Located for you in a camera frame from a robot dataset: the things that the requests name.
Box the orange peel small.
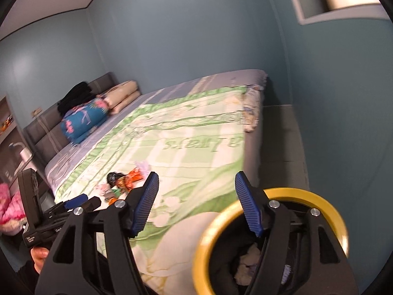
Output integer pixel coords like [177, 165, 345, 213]
[108, 198, 118, 205]

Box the grey silver carton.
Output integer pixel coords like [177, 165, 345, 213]
[103, 189, 123, 203]

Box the pink paper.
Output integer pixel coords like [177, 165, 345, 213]
[95, 183, 111, 196]

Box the black plastic bag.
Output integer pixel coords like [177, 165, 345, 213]
[107, 172, 125, 188]

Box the orange snack wrapper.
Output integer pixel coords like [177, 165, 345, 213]
[125, 167, 144, 189]

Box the yellow trash bin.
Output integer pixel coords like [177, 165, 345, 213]
[193, 180, 358, 294]

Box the colourful candy wrapper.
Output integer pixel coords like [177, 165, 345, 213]
[116, 175, 133, 192]

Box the lavender yarn bundle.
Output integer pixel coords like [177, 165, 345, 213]
[135, 161, 151, 179]

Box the person's left hand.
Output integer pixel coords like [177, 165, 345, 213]
[31, 246, 49, 274]

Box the pink frilly cloth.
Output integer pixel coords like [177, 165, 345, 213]
[0, 183, 27, 236]

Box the white desk lamp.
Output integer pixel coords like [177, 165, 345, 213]
[9, 142, 33, 175]

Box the wooden shelf unit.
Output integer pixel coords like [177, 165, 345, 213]
[0, 96, 22, 186]

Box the grey padded headboard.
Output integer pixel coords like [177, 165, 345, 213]
[23, 71, 119, 167]

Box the green white floral quilt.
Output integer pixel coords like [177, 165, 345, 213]
[55, 85, 261, 294]

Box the blue floral folded blanket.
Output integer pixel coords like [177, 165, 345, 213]
[61, 97, 109, 144]

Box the bed with lavender sheet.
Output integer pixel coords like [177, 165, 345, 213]
[44, 69, 268, 191]

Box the beige folded blanket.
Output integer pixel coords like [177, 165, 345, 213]
[103, 81, 140, 115]

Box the black clothing pile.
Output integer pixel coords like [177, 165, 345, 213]
[57, 81, 96, 118]

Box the wall power socket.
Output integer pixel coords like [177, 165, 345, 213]
[31, 107, 42, 118]

